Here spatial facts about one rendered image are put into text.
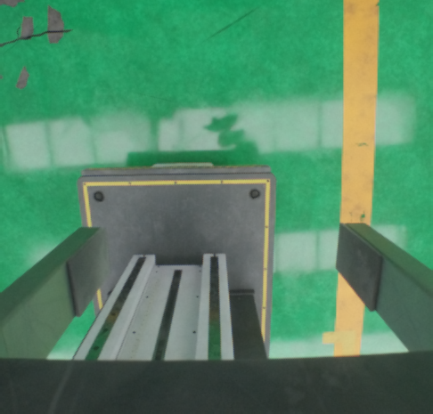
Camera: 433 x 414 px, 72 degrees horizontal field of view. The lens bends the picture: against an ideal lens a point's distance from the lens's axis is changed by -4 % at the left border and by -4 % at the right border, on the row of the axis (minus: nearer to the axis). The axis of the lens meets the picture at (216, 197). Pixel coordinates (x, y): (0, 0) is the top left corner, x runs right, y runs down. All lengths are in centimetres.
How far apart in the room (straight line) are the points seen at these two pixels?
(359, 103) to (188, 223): 90
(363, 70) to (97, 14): 114
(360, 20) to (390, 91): 33
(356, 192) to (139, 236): 99
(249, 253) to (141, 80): 84
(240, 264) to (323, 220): 53
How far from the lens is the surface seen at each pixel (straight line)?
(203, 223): 111
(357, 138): 151
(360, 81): 152
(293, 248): 155
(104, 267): 17
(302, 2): 149
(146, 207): 112
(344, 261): 17
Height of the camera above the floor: 137
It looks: 76 degrees down
